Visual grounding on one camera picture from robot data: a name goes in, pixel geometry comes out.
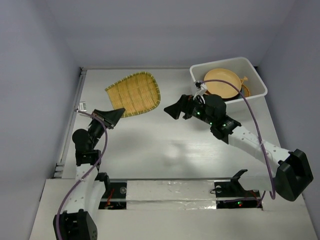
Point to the aluminium side rail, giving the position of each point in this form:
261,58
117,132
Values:
59,166

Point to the white front panel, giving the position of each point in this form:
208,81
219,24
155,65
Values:
186,210

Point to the white plastic bin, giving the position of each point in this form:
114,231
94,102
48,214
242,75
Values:
240,66

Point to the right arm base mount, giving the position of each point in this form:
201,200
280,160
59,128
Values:
231,195

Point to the orange woven round plate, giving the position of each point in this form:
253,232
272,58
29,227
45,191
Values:
245,91

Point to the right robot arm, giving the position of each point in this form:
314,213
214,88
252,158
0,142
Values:
289,172

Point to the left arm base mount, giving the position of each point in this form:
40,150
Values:
114,197

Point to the yellow round plate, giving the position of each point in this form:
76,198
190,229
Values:
222,82

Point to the orange leaf-shaped plate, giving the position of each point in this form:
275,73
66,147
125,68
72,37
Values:
244,79

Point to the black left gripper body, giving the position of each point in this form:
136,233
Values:
96,129

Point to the yellow green bamboo-pattern plate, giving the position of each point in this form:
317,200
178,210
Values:
137,93

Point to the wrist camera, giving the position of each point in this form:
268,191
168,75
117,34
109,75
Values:
201,88
81,107

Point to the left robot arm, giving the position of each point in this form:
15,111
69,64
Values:
75,216

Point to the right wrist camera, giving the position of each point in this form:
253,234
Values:
201,88

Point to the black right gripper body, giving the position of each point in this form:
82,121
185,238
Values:
197,110

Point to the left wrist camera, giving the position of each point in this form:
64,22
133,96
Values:
81,107

